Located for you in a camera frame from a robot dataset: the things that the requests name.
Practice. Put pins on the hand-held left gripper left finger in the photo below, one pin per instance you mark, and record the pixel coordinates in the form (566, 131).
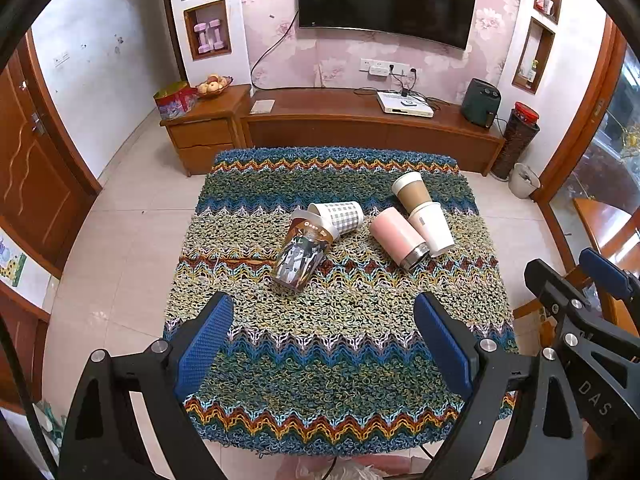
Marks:
(207, 340)

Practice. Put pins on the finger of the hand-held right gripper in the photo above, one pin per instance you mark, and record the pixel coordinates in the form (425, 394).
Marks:
(555, 285)
(605, 272)

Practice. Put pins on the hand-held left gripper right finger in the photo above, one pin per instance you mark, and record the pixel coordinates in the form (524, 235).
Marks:
(442, 345)

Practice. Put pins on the plain white cup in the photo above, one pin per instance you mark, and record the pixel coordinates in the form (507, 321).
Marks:
(435, 232)

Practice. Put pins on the brown paper cup white lid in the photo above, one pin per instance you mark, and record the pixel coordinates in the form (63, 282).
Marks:
(415, 195)

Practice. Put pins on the grey checkered white cup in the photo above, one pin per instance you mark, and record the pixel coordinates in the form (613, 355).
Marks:
(345, 215)

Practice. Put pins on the white waste bin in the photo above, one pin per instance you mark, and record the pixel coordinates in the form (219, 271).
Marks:
(524, 182)

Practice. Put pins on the multicoloured knitted zigzag blanket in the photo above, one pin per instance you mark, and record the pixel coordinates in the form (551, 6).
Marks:
(325, 340)

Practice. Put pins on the pink tumbler with steel base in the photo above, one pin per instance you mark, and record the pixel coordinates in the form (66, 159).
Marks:
(395, 235)

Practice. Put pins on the tall dark canister red lid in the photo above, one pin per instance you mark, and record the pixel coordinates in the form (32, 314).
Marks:
(517, 140)

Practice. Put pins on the white plastic bag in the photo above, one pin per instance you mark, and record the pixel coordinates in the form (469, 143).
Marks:
(355, 471)

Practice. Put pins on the dark green air fryer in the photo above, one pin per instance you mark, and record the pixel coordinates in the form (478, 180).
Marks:
(481, 102)

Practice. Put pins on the small wooden drawer cabinet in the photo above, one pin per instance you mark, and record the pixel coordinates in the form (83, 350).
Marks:
(200, 135)

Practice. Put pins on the small bottle in niche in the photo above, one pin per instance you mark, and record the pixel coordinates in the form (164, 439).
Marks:
(532, 72)

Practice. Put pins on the white set-top box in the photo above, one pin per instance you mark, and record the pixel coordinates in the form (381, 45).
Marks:
(405, 104)

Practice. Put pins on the long wooden television cabinet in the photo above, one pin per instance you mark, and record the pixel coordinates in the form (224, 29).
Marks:
(350, 125)

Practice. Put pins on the brown wooden door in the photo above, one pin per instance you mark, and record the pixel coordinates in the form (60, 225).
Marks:
(35, 175)

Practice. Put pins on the red printed tin box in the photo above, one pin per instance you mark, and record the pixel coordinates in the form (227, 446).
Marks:
(175, 102)

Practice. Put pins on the white paper sheet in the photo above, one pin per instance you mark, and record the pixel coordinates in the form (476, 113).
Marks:
(262, 106)

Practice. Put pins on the bowl of fruit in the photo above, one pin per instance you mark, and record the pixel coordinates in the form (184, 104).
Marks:
(214, 86)

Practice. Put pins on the white mug in niche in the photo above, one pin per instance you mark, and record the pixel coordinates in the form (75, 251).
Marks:
(548, 6)

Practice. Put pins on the pink dumbbell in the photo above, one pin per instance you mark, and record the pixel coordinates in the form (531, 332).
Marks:
(201, 37)
(216, 34)

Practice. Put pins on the colourful wall sticker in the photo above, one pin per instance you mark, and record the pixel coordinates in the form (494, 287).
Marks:
(12, 265)

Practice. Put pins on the white wall socket strip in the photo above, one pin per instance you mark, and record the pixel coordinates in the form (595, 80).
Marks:
(382, 67)

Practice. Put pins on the white light switch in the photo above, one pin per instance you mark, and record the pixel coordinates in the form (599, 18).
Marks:
(61, 59)

